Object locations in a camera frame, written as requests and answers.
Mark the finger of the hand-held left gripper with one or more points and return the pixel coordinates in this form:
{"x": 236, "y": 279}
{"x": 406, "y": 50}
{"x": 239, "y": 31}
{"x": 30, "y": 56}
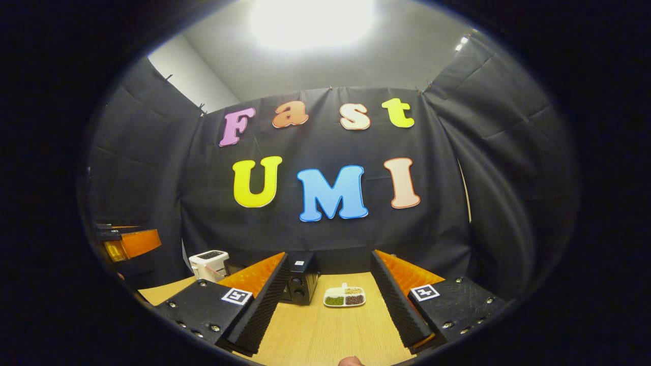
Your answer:
{"x": 109, "y": 229}
{"x": 135, "y": 244}

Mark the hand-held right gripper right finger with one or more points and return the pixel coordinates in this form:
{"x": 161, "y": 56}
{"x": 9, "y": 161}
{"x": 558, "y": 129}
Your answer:
{"x": 399, "y": 305}

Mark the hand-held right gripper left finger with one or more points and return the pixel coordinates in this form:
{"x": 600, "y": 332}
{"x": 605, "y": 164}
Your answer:
{"x": 259, "y": 310}

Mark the black electric oven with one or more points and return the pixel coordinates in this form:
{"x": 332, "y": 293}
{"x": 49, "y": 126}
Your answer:
{"x": 300, "y": 284}

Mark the white divided dish of beans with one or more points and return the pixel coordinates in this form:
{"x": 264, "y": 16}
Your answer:
{"x": 345, "y": 297}

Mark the pink striped stick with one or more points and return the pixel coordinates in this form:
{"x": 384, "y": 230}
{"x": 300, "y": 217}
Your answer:
{"x": 217, "y": 272}

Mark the white toaster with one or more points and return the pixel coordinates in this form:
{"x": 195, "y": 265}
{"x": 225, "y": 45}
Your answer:
{"x": 208, "y": 263}

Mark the black backdrop cloth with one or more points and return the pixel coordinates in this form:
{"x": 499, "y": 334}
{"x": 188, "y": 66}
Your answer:
{"x": 330, "y": 239}

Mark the small ceiling light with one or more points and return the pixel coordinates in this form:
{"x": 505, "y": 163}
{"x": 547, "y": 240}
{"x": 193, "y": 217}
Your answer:
{"x": 462, "y": 43}

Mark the large ceiling light panel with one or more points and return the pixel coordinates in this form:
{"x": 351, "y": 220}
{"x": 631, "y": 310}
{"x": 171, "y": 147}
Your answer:
{"x": 313, "y": 20}

